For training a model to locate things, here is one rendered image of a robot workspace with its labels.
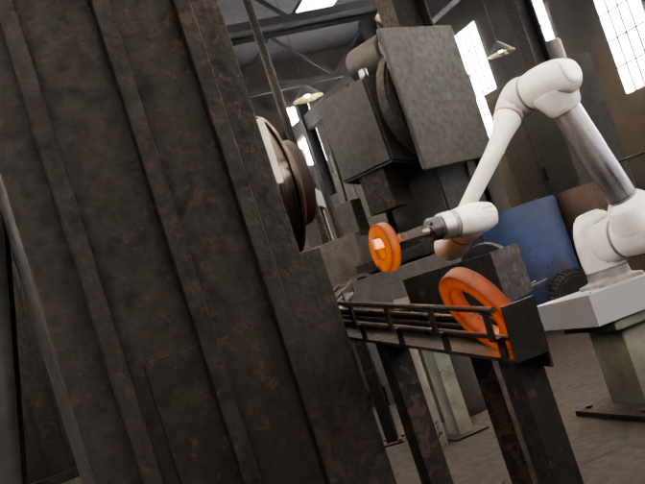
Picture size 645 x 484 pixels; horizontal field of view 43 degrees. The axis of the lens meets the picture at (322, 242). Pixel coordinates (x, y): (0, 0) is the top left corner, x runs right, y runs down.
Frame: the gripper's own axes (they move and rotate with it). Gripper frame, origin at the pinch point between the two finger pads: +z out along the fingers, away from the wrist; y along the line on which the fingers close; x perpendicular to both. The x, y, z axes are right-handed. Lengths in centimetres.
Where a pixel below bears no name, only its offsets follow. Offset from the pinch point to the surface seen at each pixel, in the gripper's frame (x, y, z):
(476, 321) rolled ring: -24, -86, 26
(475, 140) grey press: 73, 307, -246
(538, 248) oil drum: -18, 250, -233
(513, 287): -22, -47, -10
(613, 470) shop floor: -82, -26, -39
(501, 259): -14, -48, -8
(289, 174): 26.1, -5.1, 25.7
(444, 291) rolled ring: -17, -87, 32
